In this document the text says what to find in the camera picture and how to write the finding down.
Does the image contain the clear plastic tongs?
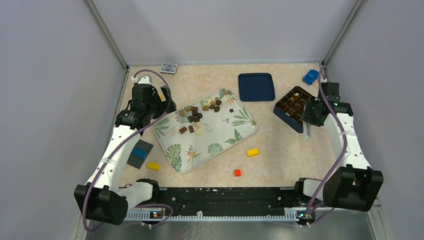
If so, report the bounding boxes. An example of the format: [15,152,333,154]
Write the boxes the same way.
[303,121,311,141]

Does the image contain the blue chocolate box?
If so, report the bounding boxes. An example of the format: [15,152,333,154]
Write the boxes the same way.
[273,86,312,134]

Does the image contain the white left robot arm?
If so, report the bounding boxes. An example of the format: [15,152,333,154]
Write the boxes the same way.
[73,76,176,225]

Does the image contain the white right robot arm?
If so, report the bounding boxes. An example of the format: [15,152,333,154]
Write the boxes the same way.
[293,82,384,212]

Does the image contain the brown rectangular chocolate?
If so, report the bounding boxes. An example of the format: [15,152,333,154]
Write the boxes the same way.
[178,126,188,134]

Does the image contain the dark rectangular chocolate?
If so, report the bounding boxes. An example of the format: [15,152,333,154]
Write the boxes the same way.
[188,125,195,134]

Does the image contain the white round chocolate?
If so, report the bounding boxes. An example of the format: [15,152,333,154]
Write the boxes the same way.
[196,128,204,136]

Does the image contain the blue toy car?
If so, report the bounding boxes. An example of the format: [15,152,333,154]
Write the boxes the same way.
[302,69,319,85]

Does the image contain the playing card deck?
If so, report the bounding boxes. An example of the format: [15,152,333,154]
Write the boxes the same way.
[160,63,178,75]

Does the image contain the pile of assorted chocolates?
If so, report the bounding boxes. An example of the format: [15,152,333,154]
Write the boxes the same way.
[174,88,238,124]

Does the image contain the grey lego baseplate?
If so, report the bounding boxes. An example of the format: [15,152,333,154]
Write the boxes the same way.
[126,140,154,169]

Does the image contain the floral serving tray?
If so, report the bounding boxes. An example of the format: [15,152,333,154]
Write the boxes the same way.
[153,99,258,174]

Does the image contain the dark blue box lid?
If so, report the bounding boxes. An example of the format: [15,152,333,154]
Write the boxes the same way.
[238,73,276,102]

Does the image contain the yellow lego brick left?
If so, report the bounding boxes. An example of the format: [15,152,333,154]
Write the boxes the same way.
[146,162,161,171]

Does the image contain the yellow lego brick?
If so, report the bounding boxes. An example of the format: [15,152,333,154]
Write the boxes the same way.
[246,148,260,158]
[146,162,161,171]

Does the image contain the yellow lego brick right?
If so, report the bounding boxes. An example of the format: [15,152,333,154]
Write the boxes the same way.
[246,148,260,158]

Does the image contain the red lego cube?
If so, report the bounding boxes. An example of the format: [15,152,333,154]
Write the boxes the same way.
[234,169,242,177]

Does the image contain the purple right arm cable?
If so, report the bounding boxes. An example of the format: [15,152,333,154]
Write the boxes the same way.
[304,65,349,226]

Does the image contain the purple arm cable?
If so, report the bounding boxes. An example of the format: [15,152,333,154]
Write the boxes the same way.
[81,69,173,232]
[304,65,349,226]

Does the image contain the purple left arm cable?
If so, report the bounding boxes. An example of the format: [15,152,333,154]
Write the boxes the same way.
[81,69,173,232]

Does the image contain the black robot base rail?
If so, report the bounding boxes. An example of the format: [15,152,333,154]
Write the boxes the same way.
[145,187,310,217]

